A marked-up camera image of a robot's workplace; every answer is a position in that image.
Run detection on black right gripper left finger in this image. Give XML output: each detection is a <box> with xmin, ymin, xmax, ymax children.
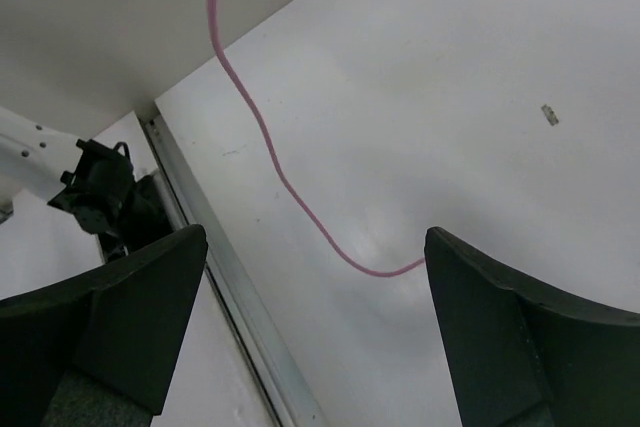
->
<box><xmin>1</xmin><ymin>225</ymin><xmax>208</xmax><ymax>426</ymax></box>

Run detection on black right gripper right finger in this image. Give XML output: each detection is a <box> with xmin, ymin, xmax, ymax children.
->
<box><xmin>424</xmin><ymin>227</ymin><xmax>639</xmax><ymax>426</ymax></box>

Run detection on pink headphones with cable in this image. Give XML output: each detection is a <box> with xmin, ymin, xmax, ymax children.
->
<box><xmin>124</xmin><ymin>0</ymin><xmax>427</xmax><ymax>278</ymax></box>

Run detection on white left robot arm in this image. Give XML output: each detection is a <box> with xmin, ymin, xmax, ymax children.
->
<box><xmin>1</xmin><ymin>108</ymin><xmax>173</xmax><ymax>262</ymax></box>

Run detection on small tape scrap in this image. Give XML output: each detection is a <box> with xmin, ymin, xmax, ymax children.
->
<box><xmin>541</xmin><ymin>104</ymin><xmax>559</xmax><ymax>126</ymax></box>

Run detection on aluminium front rail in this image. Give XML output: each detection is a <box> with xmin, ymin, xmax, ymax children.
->
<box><xmin>144</xmin><ymin>115</ymin><xmax>329</xmax><ymax>426</ymax></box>

